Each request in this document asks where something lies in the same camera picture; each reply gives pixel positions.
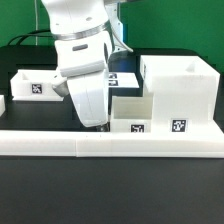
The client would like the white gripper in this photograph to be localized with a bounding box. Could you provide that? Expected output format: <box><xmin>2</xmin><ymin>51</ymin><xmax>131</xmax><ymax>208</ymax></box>
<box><xmin>67</xmin><ymin>70</ymin><xmax>109</xmax><ymax>132</ymax></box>

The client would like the white front drawer tray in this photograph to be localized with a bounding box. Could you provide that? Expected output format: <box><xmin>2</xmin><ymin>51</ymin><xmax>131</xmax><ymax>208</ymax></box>
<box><xmin>110</xmin><ymin>96</ymin><xmax>153</xmax><ymax>133</ymax></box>

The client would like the white drawer tray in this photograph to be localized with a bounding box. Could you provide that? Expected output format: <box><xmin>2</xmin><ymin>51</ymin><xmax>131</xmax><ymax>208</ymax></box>
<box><xmin>110</xmin><ymin>96</ymin><xmax>153</xmax><ymax>133</ymax></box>
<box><xmin>10</xmin><ymin>69</ymin><xmax>63</xmax><ymax>101</ymax></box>

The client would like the white drawer cabinet box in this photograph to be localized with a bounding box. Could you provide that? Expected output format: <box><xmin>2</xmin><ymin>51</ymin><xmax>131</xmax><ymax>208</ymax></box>
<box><xmin>140</xmin><ymin>55</ymin><xmax>220</xmax><ymax>134</ymax></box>

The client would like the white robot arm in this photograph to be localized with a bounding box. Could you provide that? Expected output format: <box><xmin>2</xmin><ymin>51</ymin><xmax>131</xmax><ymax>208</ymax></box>
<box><xmin>41</xmin><ymin>0</ymin><xmax>126</xmax><ymax>127</ymax></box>

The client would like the white marker tag plate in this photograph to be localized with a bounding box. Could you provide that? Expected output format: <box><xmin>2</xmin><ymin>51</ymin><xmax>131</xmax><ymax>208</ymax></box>
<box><xmin>108</xmin><ymin>72</ymin><xmax>139</xmax><ymax>88</ymax></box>

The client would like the white L-shaped fence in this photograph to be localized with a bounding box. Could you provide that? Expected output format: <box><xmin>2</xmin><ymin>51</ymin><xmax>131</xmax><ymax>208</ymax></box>
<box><xmin>0</xmin><ymin>94</ymin><xmax>224</xmax><ymax>158</ymax></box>

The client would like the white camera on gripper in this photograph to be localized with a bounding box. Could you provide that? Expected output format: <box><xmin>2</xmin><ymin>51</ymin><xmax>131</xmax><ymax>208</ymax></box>
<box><xmin>52</xmin><ymin>75</ymin><xmax>69</xmax><ymax>97</ymax></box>

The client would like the black cable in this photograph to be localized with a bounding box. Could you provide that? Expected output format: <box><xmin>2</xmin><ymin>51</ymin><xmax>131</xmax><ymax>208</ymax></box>
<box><xmin>7</xmin><ymin>29</ymin><xmax>52</xmax><ymax>47</ymax></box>

